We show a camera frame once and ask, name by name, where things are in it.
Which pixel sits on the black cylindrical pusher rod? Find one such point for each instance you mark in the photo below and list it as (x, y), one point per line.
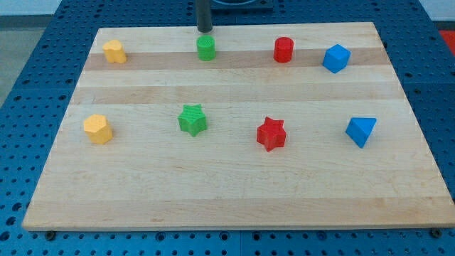
(203, 16)

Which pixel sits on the green cylinder block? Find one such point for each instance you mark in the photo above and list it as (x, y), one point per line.
(206, 48)

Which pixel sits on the green star block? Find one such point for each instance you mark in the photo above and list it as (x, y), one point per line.
(192, 119)

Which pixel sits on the red star block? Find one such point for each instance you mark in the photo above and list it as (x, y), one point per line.
(271, 133)

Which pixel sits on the red cylinder block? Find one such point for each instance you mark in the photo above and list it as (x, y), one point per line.
(283, 49)

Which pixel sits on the yellow heart block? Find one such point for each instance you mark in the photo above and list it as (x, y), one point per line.
(114, 52)

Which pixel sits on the wooden board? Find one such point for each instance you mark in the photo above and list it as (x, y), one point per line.
(153, 176)

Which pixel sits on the blue cube block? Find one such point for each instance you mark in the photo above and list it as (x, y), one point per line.
(336, 58)

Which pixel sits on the yellow hexagon block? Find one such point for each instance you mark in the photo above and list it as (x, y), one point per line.
(98, 129)

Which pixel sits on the blue triangle block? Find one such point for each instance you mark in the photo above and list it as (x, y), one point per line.
(359, 129)

